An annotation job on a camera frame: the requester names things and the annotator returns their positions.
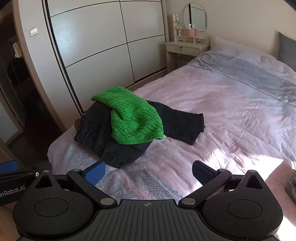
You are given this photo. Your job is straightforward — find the folded olive pants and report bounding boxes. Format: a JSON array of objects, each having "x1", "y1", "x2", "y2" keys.
[{"x1": 285, "y1": 170, "x2": 296, "y2": 200}]

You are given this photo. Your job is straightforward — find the green knitted vest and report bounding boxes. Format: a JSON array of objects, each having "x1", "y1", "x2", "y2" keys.
[{"x1": 91, "y1": 86, "x2": 165, "y2": 145}]

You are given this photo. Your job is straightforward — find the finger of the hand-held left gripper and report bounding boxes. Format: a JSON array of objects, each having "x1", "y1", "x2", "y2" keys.
[{"x1": 0, "y1": 160, "x2": 52, "y2": 182}]

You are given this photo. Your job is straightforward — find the round mirror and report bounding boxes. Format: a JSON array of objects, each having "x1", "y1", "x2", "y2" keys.
[{"x1": 183, "y1": 2, "x2": 208, "y2": 33}]

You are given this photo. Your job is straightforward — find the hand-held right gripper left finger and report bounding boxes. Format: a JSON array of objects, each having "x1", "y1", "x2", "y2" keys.
[{"x1": 30, "y1": 160, "x2": 117, "y2": 208}]

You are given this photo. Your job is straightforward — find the bed with pink blanket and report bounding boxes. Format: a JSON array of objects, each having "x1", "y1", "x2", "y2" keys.
[{"x1": 47, "y1": 43, "x2": 296, "y2": 202}]

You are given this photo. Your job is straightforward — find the black pants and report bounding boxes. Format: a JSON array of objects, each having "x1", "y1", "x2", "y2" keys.
[{"x1": 73, "y1": 100, "x2": 205, "y2": 168}]

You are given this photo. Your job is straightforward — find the white sliding door wardrobe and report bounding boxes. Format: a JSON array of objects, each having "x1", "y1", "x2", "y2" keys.
[{"x1": 13, "y1": 0, "x2": 169, "y2": 137}]

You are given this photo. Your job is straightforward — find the grey pillow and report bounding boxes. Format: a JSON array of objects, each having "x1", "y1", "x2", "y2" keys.
[{"x1": 277, "y1": 31, "x2": 296, "y2": 68}]

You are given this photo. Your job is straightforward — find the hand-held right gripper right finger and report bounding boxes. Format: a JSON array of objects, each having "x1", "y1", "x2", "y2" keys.
[{"x1": 179, "y1": 160, "x2": 266, "y2": 208}]

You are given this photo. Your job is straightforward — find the white dressing table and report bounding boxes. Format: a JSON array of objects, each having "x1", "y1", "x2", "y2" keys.
[{"x1": 165, "y1": 13, "x2": 211, "y2": 74}]

